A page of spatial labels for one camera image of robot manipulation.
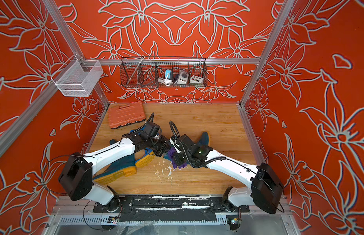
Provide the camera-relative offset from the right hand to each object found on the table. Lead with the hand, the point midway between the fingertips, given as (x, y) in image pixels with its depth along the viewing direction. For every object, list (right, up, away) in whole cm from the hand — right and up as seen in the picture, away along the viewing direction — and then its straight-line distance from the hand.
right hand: (193, 147), depth 81 cm
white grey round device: (-6, +43, +10) cm, 44 cm away
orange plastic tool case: (-52, +19, +26) cm, 61 cm away
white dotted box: (+3, +43, +13) cm, 45 cm away
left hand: (-11, -3, 0) cm, 11 cm away
